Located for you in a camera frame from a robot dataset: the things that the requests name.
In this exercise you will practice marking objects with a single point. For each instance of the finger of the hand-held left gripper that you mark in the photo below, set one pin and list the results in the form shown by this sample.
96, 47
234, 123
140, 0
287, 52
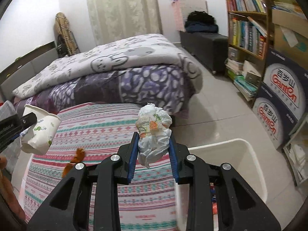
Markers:
27, 120
25, 133

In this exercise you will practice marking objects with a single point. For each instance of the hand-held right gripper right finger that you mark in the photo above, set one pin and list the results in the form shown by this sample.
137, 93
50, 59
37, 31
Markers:
173, 158

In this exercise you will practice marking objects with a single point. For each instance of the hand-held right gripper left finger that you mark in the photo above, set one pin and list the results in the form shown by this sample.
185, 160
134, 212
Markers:
132, 163

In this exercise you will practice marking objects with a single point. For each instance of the white printed paper cup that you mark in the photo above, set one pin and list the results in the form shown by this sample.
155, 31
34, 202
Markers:
41, 132

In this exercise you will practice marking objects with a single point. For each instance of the white plastic wrapper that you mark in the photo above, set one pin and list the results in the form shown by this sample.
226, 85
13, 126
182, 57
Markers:
154, 130

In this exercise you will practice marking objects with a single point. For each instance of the blue cardboard box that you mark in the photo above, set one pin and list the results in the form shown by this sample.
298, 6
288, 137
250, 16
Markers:
212, 193

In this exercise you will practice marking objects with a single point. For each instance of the red instant noodle bowl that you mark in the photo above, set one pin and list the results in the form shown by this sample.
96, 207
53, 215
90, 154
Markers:
215, 208

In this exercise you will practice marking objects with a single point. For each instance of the white plastic bin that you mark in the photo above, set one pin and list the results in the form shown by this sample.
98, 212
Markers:
240, 154

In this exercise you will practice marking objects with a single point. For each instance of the grey plastic bag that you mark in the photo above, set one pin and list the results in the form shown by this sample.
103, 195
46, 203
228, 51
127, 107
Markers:
7, 110

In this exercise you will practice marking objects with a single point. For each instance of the patterned knit tablecloth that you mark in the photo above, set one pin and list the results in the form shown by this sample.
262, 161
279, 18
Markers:
96, 130

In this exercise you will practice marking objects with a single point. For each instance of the brown plush toy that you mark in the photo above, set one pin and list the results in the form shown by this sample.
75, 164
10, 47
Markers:
9, 192

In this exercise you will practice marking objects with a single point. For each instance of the purple patterned blanket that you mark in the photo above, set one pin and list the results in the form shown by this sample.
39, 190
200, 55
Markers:
144, 84

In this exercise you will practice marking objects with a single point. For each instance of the brown plaid cloth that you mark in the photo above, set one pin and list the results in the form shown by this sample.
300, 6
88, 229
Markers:
63, 36

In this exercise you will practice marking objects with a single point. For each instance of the white rabbit print blanket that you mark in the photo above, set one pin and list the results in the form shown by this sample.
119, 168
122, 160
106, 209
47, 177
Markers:
108, 60

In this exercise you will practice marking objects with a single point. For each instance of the pile of loose books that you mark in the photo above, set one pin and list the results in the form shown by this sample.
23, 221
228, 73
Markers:
243, 84

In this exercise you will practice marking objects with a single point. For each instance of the blue white printed carton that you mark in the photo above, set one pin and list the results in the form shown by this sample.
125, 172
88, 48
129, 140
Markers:
269, 120
284, 81

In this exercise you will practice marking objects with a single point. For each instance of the black storage bench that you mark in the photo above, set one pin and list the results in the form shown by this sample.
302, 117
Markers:
204, 48

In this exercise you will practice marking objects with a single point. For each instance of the stack of thin booklets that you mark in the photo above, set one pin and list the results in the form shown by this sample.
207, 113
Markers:
298, 154

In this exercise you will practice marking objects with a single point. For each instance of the dark blue folded clothes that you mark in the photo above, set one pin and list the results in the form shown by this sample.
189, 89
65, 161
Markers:
202, 28

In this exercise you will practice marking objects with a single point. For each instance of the black backpack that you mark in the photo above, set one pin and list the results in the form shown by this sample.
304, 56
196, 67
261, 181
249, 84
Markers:
201, 18

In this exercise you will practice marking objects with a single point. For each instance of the row of mixed books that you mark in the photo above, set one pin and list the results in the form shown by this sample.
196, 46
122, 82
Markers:
247, 36

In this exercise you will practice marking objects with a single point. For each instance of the cream patterned curtain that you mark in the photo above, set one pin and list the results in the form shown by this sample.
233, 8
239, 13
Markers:
120, 9

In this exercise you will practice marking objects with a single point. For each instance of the white storage box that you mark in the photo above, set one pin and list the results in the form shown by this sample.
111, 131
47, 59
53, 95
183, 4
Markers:
192, 4

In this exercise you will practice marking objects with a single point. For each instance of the brown cardboard box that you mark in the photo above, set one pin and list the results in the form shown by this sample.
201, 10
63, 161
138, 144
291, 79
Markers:
281, 41

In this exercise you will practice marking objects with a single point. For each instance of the wooden bookshelf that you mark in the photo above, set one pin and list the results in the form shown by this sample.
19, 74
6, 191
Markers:
247, 12

